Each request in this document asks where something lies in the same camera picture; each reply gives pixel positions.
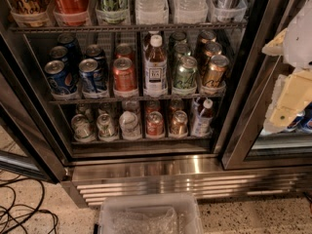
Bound green lacroix can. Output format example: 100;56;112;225
174;43;192;64
174;56;197;90
169;31;187;49

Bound front green lacroix can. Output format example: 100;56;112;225
174;56;197;90

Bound front iced tea bottle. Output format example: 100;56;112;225
144;34;168;97

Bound right clear water bottle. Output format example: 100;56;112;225
173;0;208;24

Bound top shelf green can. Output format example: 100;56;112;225
98;0;129;24

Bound middle gold lacroix can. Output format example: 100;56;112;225
199;41;222;74

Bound rear green lacroix can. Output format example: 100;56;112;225
169;31;187;49

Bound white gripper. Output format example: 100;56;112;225
261;0;312;134

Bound clear plastic bin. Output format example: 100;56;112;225
98;193;204;234

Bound diet pepsi can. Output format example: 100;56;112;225
85;44;107;68
79;58;107;94

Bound gold lacroix can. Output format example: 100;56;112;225
202;55;229;88
199;41;222;74
196;29;216;51

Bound front orange soda can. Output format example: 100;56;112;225
113;58;137;92

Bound rear gold lacroix can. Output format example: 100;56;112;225
196;29;216;51

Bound right glass fridge door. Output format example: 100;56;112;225
222;0;312;170

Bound stainless steel fridge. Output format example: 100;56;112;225
0;0;312;207

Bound rear diet pepsi can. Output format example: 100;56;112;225
85;44;107;68

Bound bottom shelf copper can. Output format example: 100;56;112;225
170;110;188;136

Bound red coca cola can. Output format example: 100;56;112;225
55;0;89;26

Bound middle green lacroix can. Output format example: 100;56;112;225
174;43;192;64

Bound left open fridge door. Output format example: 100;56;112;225
0;36;66;183

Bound rear iced tea bottle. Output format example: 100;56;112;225
143;31;160;51

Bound front diet pepsi can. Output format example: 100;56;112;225
79;58;107;94

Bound iced tea bottle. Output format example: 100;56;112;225
144;34;168;97
143;31;160;51

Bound front gold lacroix can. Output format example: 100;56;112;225
202;55;229;88

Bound clear water bottle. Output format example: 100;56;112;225
173;0;208;24
135;0;168;24

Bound right fridge edge pepsi can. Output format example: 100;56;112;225
300;109;312;133

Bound bottom shelf leftmost can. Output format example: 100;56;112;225
71;114;95;142

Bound orange soda can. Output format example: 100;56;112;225
113;58;137;92
115;43;135;60

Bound black floor cables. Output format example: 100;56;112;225
0;169;59;234

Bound left clear water bottle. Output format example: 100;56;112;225
135;0;168;24

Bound top shelf yellow lacroix can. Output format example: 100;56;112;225
9;0;50;27

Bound bottom shelf red can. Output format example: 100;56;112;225
146;111;164;137

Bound bottom shelf tea bottle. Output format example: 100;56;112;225
191;97;214;137

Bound rear orange soda can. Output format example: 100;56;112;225
115;43;135;60

